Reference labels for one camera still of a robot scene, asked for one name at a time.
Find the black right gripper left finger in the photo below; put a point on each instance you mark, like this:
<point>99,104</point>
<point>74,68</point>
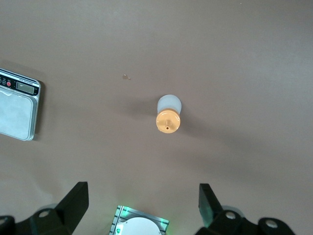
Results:
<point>71,208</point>

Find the silver digital kitchen scale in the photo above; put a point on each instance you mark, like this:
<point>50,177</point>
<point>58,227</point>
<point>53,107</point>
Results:
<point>14,115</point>

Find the small liquid droplet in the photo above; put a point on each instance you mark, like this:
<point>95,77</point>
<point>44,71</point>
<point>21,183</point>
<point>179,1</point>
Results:
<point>124,77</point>

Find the squeeze bottle with orange cap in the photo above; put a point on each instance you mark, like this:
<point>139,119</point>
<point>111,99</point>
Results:
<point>168,122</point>

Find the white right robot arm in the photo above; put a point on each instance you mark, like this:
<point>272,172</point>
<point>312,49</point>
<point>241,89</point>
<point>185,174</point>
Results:
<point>139,227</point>

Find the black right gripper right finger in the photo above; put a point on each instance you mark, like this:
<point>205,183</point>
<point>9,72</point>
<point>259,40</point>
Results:
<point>225,222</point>

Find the aluminium arm base plate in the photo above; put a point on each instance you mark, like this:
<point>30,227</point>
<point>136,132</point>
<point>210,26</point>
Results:
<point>127,211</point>

